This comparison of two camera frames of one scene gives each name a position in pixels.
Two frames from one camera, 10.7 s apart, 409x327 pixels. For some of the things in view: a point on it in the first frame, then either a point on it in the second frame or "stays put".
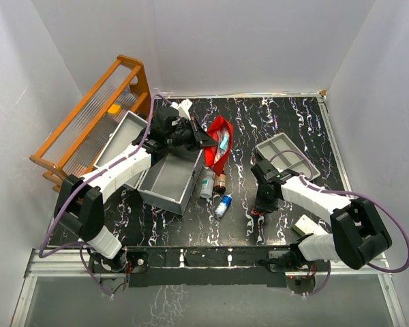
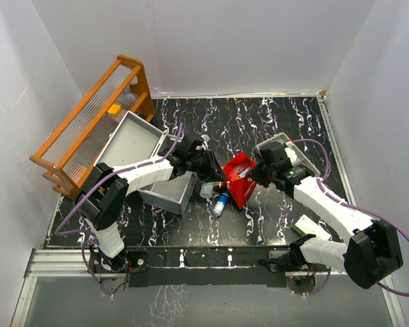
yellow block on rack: x=114 y=109 stays put
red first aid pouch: x=221 y=133 → x=241 y=184
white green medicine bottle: x=207 y=184 stays put
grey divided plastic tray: x=288 y=159 stays put
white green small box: x=306 y=225 stays put
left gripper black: x=200 y=138 → x=213 y=172
